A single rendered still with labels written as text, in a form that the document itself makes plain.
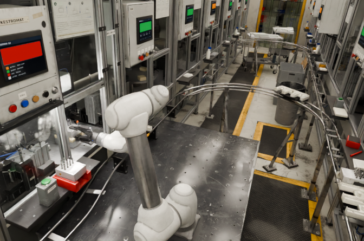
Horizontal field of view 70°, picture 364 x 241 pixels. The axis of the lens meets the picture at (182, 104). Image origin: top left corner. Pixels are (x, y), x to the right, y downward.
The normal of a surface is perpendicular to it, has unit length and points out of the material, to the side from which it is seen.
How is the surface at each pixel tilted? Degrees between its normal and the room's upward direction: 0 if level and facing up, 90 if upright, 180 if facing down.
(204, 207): 0
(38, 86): 90
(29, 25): 90
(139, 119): 78
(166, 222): 69
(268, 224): 0
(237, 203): 0
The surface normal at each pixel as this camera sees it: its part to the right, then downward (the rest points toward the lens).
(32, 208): 0.05, -0.90
